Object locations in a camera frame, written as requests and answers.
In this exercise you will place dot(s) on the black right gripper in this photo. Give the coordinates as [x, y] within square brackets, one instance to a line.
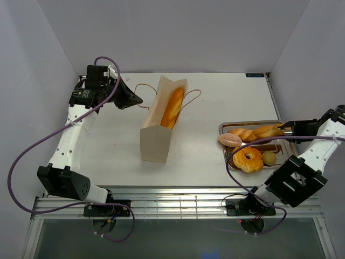
[296, 125]

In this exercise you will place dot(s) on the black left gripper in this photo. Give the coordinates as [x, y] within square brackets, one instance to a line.
[126, 93]

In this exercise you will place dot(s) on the metal bread tongs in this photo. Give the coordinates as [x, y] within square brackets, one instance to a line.
[285, 130]

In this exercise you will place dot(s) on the long baguette fake bread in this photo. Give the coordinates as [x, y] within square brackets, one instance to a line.
[173, 108]

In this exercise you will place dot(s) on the beige paper bag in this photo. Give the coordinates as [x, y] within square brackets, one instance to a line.
[155, 139]

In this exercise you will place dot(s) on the golden oval fake loaf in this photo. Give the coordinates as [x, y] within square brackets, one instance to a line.
[268, 132]

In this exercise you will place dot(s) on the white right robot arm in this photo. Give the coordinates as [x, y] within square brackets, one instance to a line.
[300, 177]

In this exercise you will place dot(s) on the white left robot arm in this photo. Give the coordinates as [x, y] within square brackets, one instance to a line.
[61, 176]

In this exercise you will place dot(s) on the small round fake bun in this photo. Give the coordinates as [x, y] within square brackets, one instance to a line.
[269, 158]

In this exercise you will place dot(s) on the scored oval fake loaf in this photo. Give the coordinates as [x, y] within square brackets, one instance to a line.
[246, 135]

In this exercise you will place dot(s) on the pink sugared fake doughnut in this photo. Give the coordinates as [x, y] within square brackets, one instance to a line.
[230, 140]

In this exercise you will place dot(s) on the metal baking tray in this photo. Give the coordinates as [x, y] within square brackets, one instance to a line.
[281, 148]

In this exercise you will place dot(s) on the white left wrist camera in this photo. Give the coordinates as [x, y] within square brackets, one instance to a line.
[112, 72]

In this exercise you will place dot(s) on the ring shaped fake bread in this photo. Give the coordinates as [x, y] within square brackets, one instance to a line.
[248, 159]

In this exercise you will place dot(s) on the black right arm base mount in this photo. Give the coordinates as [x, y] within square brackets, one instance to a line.
[242, 207]

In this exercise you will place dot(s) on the aluminium frame rail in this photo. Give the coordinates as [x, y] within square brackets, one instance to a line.
[152, 203]

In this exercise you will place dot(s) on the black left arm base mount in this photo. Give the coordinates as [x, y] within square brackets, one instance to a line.
[96, 210]

